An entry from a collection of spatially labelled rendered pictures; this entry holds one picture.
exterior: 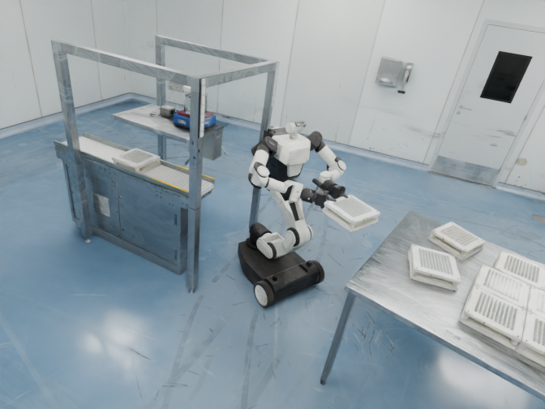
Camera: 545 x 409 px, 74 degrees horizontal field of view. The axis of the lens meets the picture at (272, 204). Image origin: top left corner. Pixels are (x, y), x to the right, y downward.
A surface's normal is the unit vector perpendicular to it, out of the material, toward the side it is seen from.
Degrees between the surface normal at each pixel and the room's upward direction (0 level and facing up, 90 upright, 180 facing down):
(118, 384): 0
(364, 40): 90
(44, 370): 0
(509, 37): 90
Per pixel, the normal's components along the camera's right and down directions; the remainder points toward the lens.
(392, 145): -0.33, 0.44
